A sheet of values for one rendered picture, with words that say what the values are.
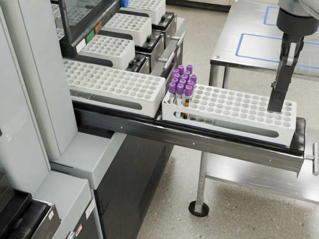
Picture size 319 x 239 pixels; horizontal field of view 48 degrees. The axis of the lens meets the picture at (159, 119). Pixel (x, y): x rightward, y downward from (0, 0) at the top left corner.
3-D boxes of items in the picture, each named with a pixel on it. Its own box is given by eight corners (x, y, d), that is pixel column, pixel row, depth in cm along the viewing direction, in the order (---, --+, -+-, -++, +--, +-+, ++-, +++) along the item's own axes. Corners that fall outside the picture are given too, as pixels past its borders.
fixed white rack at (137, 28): (57, 36, 120) (53, 18, 115) (72, 22, 127) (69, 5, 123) (142, 50, 113) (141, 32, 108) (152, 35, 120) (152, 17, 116)
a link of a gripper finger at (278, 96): (286, 79, 74) (285, 88, 72) (280, 99, 77) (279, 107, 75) (278, 78, 74) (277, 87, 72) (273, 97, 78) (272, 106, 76)
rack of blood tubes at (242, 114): (161, 123, 87) (161, 103, 83) (173, 98, 94) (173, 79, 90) (288, 150, 80) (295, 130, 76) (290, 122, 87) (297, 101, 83)
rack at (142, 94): (46, 98, 95) (41, 79, 90) (65, 78, 102) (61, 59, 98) (154, 121, 88) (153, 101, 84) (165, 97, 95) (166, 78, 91)
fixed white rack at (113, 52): (32, 59, 109) (26, 41, 105) (49, 43, 116) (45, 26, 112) (123, 77, 102) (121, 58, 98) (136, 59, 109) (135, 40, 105)
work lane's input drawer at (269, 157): (36, 120, 99) (28, 93, 93) (61, 90, 108) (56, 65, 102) (317, 184, 82) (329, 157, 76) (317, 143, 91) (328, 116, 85)
